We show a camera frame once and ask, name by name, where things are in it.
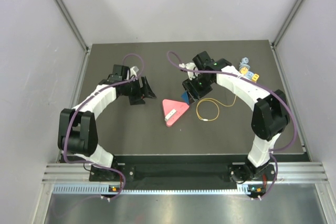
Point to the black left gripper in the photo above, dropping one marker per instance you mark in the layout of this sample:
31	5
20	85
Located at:
136	99

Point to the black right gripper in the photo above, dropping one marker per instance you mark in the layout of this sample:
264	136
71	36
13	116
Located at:
189	86

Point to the blue cube power socket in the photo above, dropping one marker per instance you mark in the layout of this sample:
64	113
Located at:
185	97

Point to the pink triangular power strip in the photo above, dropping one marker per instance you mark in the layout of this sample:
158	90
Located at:
180	107

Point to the yellow plug adapter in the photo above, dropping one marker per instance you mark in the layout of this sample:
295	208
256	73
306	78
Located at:
254	78

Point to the white square socket adapter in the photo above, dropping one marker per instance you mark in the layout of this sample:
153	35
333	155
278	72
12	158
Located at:
170	114

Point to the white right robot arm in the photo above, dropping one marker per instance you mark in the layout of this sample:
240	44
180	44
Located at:
269	117

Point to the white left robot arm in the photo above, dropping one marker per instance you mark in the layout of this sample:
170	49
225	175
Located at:
78	133

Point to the round light blue power strip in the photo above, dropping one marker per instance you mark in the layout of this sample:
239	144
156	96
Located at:
244	68

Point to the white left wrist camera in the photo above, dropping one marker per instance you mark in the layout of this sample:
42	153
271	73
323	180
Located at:
133	72

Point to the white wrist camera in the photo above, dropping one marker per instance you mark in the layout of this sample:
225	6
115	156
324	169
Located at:
133	72
190	66

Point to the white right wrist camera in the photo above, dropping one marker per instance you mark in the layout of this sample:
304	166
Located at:
190	66

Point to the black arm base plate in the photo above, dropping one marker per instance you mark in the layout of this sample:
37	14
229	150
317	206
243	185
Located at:
180	172

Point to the grey slotted cable duct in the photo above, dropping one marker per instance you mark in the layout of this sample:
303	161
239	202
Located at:
105	189

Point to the right aluminium frame post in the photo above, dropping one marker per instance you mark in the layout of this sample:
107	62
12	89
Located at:
284	27

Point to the aluminium frame post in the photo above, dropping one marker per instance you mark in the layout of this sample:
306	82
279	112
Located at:
72	25
284	27

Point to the left aluminium frame post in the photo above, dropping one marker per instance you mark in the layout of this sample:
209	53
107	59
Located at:
72	25

